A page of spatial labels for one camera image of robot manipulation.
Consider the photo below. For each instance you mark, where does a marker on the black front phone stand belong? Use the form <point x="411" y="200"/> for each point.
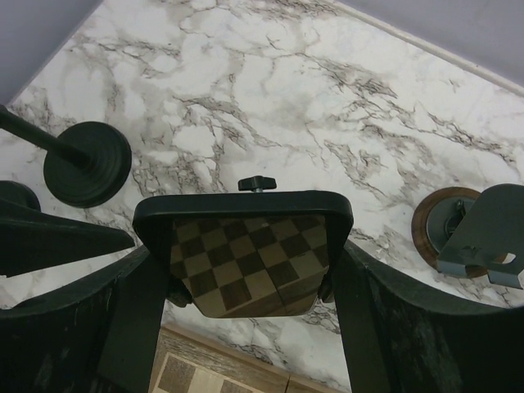
<point x="19" y="194"/>

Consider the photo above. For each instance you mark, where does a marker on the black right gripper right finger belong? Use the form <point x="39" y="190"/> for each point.
<point x="401" y="335"/>

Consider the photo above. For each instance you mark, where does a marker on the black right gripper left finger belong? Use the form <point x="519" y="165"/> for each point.
<point x="96" y="334"/>

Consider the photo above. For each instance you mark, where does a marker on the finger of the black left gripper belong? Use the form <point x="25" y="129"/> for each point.
<point x="32" y="240"/>

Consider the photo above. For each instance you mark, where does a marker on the wooden chessboard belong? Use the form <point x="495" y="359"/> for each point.
<point x="188" y="362"/>

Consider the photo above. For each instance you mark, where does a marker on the round wooden phone stand left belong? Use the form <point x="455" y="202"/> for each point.
<point x="468" y="234"/>

